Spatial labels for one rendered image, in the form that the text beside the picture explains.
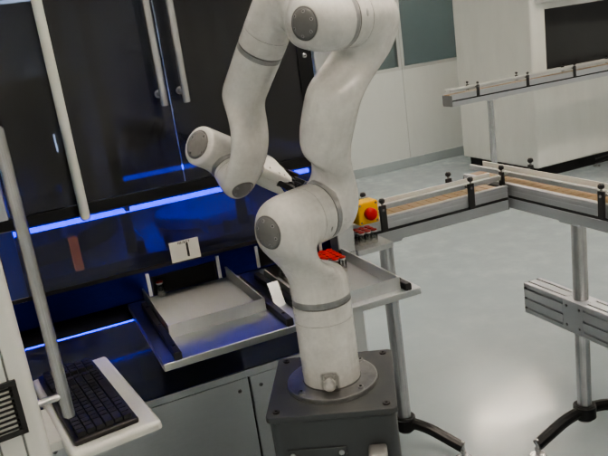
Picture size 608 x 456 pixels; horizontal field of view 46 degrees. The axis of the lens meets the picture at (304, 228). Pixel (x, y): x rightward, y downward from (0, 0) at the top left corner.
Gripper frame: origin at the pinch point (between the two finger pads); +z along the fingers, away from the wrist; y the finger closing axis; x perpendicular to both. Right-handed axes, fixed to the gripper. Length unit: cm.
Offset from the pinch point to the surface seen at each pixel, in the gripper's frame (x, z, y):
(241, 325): -38.0, 5.7, 9.7
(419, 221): -3, 85, -14
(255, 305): -34.2, 11.2, 5.5
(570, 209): 30, 104, 17
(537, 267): -16, 296, -49
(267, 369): -61, 43, 1
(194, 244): -38.0, 10.3, -24.0
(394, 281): -9.1, 33.6, 20.6
